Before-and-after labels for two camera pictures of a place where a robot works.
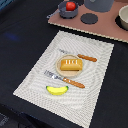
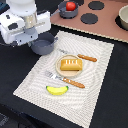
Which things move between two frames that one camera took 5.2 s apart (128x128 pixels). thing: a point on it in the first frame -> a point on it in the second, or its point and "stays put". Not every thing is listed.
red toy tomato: [70, 6] stays put
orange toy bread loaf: [71, 64] stays put
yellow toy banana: [57, 90] stays put
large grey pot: [101, 6] -> [43, 44]
